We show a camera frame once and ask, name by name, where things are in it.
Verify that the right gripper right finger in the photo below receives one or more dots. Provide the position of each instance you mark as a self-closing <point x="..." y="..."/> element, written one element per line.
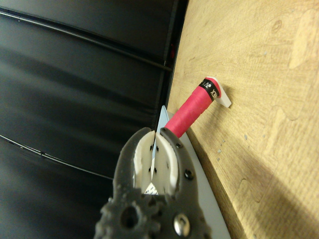
<point x="184" y="199"/>

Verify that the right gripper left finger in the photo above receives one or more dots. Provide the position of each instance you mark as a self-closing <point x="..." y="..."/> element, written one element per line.
<point x="122" y="179"/>

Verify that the black curtain stand pole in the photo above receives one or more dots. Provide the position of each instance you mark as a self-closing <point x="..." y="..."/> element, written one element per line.
<point x="154" y="63"/>
<point x="74" y="165"/>

